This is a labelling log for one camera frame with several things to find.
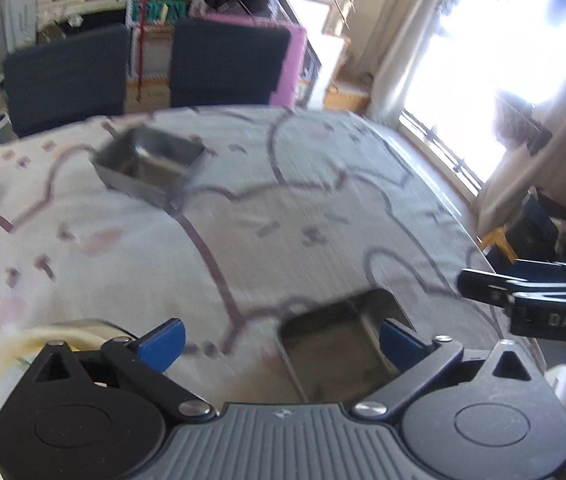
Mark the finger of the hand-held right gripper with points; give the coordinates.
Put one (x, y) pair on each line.
(483, 285)
(538, 271)

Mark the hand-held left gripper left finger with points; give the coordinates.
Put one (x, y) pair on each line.
(163, 342)

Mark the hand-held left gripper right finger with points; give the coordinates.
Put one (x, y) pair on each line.
(398, 342)

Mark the square steel tray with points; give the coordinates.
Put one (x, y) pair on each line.
(333, 345)

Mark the cream ceramic bowl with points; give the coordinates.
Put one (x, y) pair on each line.
(38, 332)

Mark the yellow stool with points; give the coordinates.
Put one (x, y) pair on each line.
(495, 242)

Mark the dark bag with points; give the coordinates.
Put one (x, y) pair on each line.
(538, 225)

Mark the beige curtain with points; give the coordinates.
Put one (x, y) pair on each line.
(413, 35)
(538, 180)

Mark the cartoon printed tablecloth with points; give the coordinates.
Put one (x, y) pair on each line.
(288, 210)

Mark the rectangular steel tray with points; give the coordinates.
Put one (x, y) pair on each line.
(148, 165)

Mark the bright window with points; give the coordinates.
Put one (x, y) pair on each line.
(488, 60)

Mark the wooden crate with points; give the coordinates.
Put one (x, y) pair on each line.
(345, 97)

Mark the dark chair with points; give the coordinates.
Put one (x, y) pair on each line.
(228, 60)
(63, 80)

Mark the pink board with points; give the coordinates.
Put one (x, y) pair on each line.
(295, 70)

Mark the striped frame box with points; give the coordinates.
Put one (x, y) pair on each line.
(155, 45)

